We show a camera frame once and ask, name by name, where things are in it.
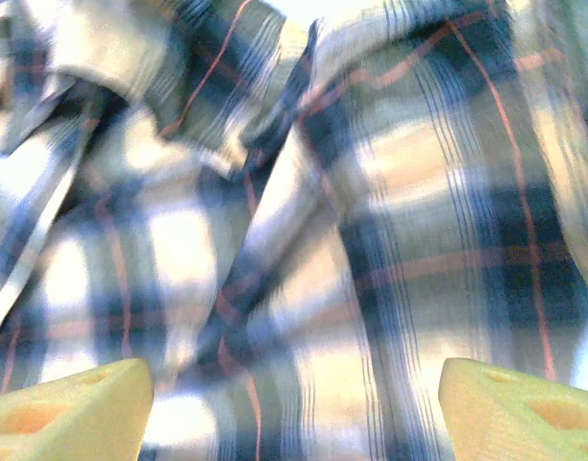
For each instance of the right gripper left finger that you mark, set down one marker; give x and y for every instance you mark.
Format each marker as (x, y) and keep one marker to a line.
(68, 413)

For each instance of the yellow plaid long sleeve shirt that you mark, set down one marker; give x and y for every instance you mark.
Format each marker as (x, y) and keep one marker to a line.
(294, 192)

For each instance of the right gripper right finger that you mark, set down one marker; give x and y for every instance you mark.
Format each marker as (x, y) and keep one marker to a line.
(515, 418)

